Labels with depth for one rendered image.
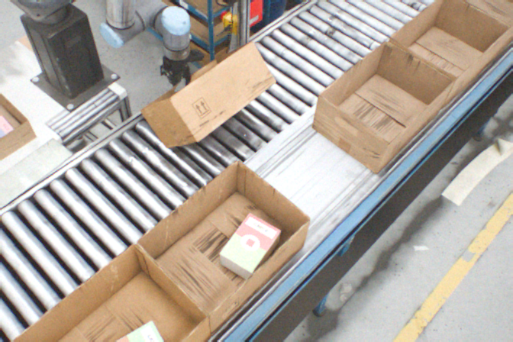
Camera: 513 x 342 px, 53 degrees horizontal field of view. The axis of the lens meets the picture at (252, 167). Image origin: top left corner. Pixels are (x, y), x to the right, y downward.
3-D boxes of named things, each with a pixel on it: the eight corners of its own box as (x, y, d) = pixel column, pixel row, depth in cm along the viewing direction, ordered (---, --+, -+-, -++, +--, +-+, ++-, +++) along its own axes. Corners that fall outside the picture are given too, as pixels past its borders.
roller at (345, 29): (307, 2, 245) (303, 12, 248) (397, 56, 225) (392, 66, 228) (312, 2, 249) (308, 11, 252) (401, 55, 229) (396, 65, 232)
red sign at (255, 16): (261, 19, 232) (262, -5, 222) (262, 20, 232) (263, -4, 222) (236, 35, 226) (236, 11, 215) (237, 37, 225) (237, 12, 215)
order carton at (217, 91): (237, 94, 211) (215, 58, 207) (277, 81, 186) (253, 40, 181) (164, 148, 194) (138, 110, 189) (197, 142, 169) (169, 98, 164)
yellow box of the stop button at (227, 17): (231, 20, 229) (231, 7, 223) (245, 29, 226) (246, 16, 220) (208, 35, 223) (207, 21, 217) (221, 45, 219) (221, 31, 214)
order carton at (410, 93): (375, 72, 202) (385, 39, 188) (439, 113, 190) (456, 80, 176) (310, 127, 184) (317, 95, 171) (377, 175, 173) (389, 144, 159)
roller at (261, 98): (224, 68, 226) (224, 59, 222) (315, 133, 206) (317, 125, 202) (216, 73, 224) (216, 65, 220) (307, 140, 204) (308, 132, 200)
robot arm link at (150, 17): (121, -1, 168) (149, 19, 165) (147, -17, 174) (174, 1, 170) (124, 21, 176) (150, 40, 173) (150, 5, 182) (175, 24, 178)
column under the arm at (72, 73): (30, 81, 211) (1, 16, 184) (80, 49, 223) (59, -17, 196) (70, 113, 202) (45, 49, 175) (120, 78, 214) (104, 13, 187)
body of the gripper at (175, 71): (159, 75, 190) (158, 53, 179) (178, 64, 193) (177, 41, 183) (174, 88, 187) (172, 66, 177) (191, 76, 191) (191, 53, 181)
